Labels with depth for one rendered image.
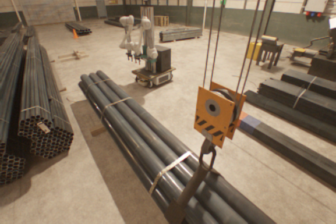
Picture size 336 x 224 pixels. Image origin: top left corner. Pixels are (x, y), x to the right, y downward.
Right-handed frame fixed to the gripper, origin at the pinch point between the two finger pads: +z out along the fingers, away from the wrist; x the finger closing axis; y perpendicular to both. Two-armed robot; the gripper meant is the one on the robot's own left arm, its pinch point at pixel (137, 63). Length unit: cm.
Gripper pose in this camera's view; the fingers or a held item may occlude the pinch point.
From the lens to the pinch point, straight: 349.8
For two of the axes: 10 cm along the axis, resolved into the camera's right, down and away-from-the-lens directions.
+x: 7.1, 3.8, -5.9
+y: -7.0, 3.8, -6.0
